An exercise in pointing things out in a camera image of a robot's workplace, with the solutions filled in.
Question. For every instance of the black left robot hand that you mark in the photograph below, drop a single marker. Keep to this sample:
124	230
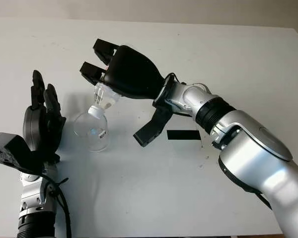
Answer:
37	126

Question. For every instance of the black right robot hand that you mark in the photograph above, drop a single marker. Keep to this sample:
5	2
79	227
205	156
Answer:
131	72

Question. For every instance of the clear water bottle red label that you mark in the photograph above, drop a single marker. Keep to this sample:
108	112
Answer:
104	96

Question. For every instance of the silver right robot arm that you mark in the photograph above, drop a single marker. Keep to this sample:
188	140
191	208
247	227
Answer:
250	148

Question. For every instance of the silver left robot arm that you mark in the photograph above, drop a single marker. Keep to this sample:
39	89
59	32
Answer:
34	198

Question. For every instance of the clear glass cup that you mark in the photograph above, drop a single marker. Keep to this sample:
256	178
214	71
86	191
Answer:
101	140

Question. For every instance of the black tape strip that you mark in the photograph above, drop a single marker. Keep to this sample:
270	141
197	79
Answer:
183	135

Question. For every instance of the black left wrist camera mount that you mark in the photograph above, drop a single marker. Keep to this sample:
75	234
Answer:
7	151

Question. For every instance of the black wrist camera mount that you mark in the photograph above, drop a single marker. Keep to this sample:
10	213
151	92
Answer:
7	151
149	131

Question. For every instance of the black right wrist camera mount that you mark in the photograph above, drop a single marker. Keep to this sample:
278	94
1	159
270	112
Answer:
149	131

